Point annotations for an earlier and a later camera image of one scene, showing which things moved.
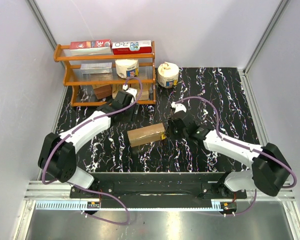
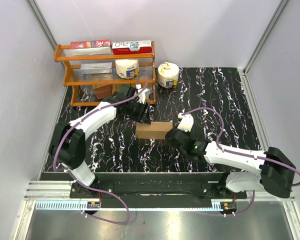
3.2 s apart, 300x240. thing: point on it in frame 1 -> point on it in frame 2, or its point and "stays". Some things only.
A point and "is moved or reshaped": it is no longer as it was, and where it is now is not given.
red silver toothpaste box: [89, 48] stays
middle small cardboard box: [115, 88] stays
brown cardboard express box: [146, 134] is moved or reshaped
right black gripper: [170, 125] -> [187, 133]
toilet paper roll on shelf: [126, 68] stays
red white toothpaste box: [129, 47] stays
